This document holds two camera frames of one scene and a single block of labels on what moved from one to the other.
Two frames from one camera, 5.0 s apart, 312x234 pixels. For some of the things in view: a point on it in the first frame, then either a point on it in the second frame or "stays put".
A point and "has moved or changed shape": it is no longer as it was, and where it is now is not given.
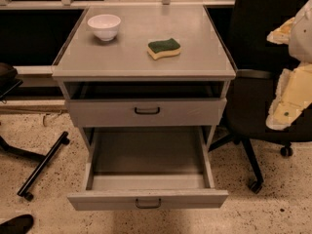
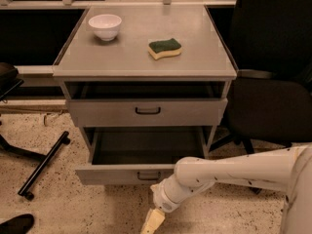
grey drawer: (148, 168) has moved or changed shape
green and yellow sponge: (165, 48) stays put
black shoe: (19, 224) stays put
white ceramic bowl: (104, 25) stays put
